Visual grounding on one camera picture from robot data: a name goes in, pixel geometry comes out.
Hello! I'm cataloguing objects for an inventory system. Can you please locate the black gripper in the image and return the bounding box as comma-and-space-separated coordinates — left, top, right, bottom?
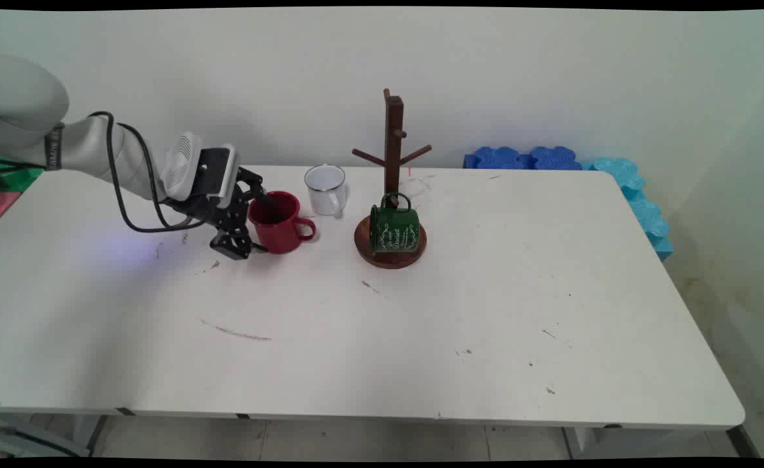
161, 167, 269, 261

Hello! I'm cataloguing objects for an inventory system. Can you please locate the green enamel mug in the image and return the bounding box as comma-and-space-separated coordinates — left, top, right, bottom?
369, 192, 420, 255

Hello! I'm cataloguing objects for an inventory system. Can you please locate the red enamel mug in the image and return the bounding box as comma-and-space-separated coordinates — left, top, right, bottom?
247, 190, 318, 255

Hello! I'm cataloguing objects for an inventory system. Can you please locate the white enamel mug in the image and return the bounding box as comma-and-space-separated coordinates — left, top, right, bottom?
304, 164, 349, 219

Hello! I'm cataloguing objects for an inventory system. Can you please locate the wooden mug tree stand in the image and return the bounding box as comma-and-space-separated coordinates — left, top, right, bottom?
351, 88, 433, 270

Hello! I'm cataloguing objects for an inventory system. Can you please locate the green foam mat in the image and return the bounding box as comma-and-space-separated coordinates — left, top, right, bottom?
0, 156, 45, 194

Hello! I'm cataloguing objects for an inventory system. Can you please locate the dark blue foam mat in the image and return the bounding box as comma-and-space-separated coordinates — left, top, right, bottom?
528, 146, 583, 171
463, 146, 529, 171

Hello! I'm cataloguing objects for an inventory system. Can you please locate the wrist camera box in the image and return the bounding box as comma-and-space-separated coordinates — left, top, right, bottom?
197, 144, 241, 210

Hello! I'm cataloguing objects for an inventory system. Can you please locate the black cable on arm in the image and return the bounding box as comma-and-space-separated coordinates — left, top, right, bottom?
86, 110, 209, 234

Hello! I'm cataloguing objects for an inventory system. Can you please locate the black strap band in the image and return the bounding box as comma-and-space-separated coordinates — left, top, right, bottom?
44, 122, 66, 172

